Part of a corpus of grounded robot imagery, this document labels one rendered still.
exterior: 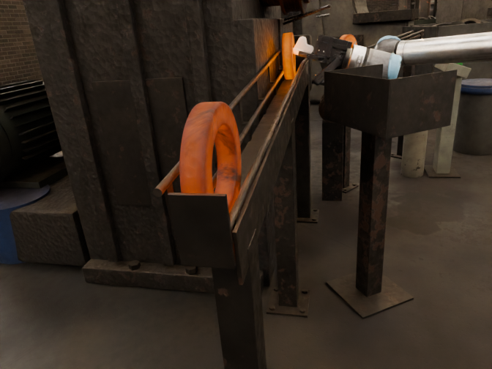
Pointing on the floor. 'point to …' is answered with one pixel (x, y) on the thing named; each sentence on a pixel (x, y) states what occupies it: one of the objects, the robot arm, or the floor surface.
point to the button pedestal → (441, 164)
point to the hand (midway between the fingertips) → (288, 50)
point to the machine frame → (147, 116)
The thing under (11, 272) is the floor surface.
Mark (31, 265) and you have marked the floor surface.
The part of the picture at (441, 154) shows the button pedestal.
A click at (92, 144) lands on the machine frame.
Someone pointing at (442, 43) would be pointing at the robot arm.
